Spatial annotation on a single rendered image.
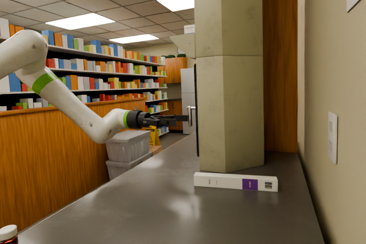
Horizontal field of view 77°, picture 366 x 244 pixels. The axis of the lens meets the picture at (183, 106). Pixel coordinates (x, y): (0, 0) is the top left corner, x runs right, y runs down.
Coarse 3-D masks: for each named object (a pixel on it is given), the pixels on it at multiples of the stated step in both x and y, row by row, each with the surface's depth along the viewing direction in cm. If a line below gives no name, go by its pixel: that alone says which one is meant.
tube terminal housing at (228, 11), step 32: (224, 0) 88; (256, 0) 94; (224, 32) 89; (256, 32) 95; (224, 64) 90; (256, 64) 96; (224, 96) 91; (256, 96) 97; (224, 128) 92; (256, 128) 98; (224, 160) 93; (256, 160) 99
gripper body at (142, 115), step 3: (141, 114) 109; (144, 114) 108; (147, 114) 110; (150, 114) 113; (138, 117) 109; (141, 117) 108; (144, 117) 108; (147, 117) 110; (156, 117) 110; (159, 117) 110; (138, 120) 109; (141, 120) 108; (138, 123) 109; (141, 123) 108; (141, 126) 110; (144, 126) 109; (147, 126) 110
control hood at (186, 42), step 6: (174, 36) 96; (180, 36) 95; (186, 36) 94; (192, 36) 93; (174, 42) 96; (180, 42) 95; (186, 42) 94; (192, 42) 93; (180, 48) 96; (186, 48) 94; (192, 48) 93; (186, 54) 95; (192, 54) 94
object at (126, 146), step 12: (120, 132) 344; (132, 132) 342; (144, 132) 336; (108, 144) 310; (120, 144) 302; (132, 144) 308; (144, 144) 336; (108, 156) 314; (120, 156) 306; (132, 156) 310
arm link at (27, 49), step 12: (12, 36) 88; (24, 36) 88; (36, 36) 91; (0, 48) 82; (12, 48) 84; (24, 48) 87; (36, 48) 90; (0, 60) 80; (12, 60) 83; (24, 60) 87; (36, 60) 94; (0, 72) 81; (12, 72) 86
